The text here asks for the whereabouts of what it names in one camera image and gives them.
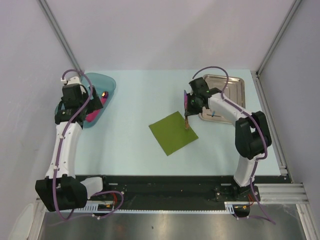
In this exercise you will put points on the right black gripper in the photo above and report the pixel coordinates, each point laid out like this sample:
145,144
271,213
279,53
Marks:
190,111

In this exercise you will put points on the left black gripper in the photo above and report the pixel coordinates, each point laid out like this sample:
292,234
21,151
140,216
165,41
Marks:
94,104

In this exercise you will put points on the green paper napkin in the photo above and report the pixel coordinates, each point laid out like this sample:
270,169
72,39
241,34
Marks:
172,134

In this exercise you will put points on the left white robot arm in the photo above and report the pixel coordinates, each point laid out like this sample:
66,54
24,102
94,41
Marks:
60,190

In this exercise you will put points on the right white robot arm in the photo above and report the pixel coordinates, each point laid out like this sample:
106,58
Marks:
252,134

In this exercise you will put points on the steel metal tray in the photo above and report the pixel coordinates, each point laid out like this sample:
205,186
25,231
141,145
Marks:
235,91

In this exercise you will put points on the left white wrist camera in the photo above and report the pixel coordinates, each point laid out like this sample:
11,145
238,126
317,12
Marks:
71,81

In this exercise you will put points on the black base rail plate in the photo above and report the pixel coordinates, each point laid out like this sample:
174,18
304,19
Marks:
174,193

